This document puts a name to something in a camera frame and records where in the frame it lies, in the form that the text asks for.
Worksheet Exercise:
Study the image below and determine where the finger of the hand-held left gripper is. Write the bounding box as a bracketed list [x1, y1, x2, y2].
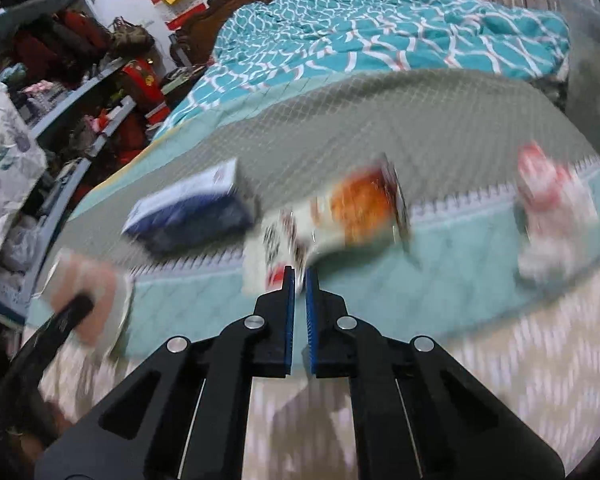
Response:
[27, 294, 96, 363]

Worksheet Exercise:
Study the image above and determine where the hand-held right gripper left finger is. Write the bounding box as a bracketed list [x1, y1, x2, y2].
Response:
[34, 265, 297, 480]

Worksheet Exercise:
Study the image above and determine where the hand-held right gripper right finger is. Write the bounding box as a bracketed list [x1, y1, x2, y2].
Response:
[305, 266, 566, 480]

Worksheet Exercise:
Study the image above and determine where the pink paper cup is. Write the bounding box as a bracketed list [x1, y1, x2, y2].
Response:
[37, 249, 136, 361]

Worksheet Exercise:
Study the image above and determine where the orange and white snack packet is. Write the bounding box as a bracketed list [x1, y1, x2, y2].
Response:
[242, 152, 421, 296]

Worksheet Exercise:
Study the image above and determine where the blue cardboard box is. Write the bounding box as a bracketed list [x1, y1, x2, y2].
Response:
[121, 157, 261, 256]

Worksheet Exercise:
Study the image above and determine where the white floral cloth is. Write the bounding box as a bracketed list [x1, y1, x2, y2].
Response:
[0, 80, 48, 276]

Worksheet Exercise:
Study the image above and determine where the grey metal shelf rack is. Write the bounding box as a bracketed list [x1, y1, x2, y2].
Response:
[10, 57, 136, 331]

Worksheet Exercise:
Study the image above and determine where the patterned bedsheet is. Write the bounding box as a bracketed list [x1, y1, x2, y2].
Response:
[25, 67, 600, 480]

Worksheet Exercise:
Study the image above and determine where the red bag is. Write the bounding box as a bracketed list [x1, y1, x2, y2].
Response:
[117, 57, 171, 151]

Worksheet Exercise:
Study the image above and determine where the dark wicker nightstand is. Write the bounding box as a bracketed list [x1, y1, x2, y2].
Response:
[160, 62, 208, 106]

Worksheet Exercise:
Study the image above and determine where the red and white wrapper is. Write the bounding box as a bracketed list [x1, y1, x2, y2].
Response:
[515, 141, 600, 281]

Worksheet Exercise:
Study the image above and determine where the teal patterned quilt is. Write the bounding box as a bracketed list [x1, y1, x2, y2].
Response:
[152, 0, 571, 141]

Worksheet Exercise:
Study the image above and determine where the red wall calendar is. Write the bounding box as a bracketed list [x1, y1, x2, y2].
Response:
[162, 2, 206, 31]

